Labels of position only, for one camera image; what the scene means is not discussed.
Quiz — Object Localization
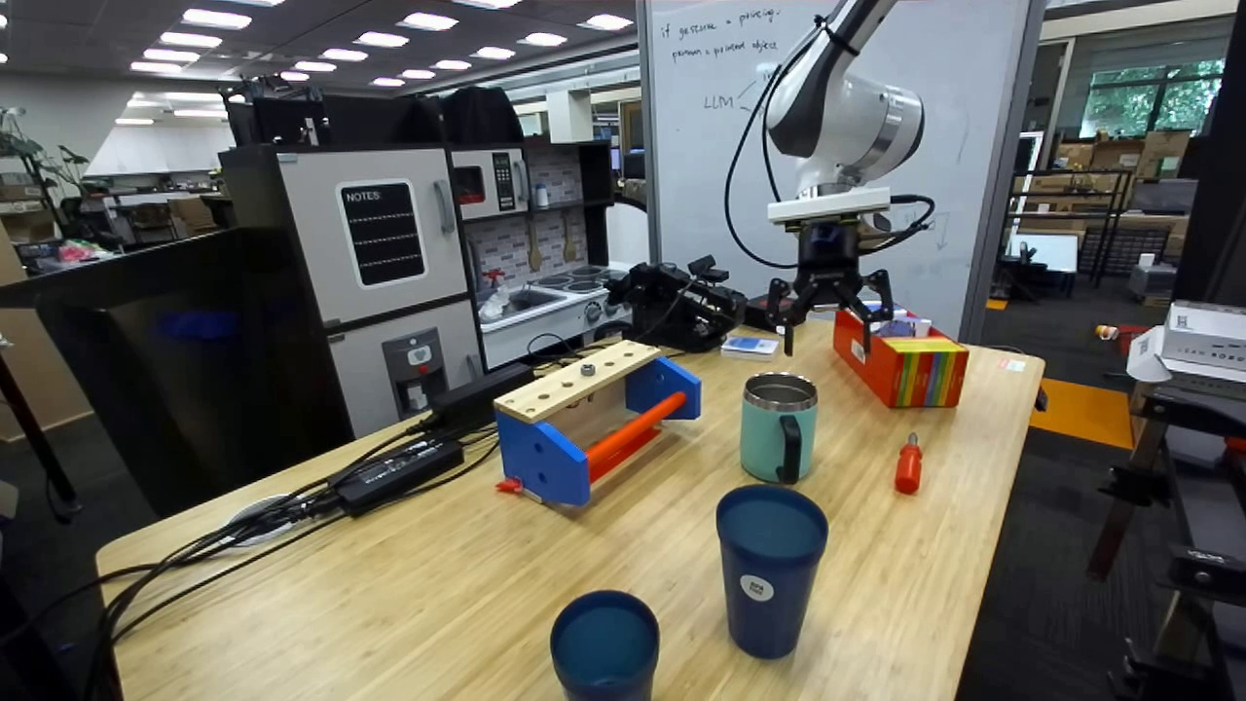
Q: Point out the dark blue plastic cup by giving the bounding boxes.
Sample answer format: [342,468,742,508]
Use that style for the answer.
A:
[716,488,828,657]

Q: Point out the white whiteboard panel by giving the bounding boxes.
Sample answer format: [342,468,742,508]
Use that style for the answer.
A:
[640,0,1042,338]

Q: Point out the blue wooden toy workbench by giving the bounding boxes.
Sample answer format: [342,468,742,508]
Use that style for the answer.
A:
[494,338,701,510]

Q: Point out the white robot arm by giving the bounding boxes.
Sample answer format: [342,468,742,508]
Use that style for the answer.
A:
[762,0,936,344]

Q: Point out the white toy oven tower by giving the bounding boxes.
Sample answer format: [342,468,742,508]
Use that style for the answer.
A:
[222,150,483,434]

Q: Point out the toy kitchen sink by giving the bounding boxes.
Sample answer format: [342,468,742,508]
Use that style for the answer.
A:
[477,264,610,369]

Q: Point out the black power adapter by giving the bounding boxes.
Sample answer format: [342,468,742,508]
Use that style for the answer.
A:
[331,438,463,514]

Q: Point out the white toy microwave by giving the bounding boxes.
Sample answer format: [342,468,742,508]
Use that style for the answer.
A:
[451,150,529,218]

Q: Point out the teal mug with handle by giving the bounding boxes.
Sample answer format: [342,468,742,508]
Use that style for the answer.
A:
[738,374,817,483]

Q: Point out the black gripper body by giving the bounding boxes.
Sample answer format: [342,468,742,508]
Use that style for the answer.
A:
[795,222,891,309]

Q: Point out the blue white small card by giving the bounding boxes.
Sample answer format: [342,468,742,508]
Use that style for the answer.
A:
[719,334,781,360]

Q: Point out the orange learning library box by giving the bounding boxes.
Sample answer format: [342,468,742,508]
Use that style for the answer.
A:
[834,313,969,410]

